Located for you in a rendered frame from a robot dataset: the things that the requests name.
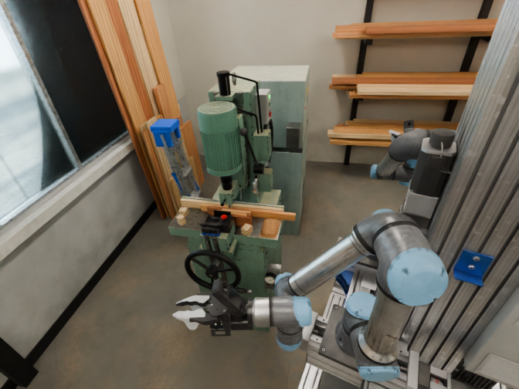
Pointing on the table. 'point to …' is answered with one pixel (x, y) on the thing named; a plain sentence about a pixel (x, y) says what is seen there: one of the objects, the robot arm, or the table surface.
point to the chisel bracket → (229, 194)
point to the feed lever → (252, 153)
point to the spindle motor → (220, 137)
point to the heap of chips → (269, 228)
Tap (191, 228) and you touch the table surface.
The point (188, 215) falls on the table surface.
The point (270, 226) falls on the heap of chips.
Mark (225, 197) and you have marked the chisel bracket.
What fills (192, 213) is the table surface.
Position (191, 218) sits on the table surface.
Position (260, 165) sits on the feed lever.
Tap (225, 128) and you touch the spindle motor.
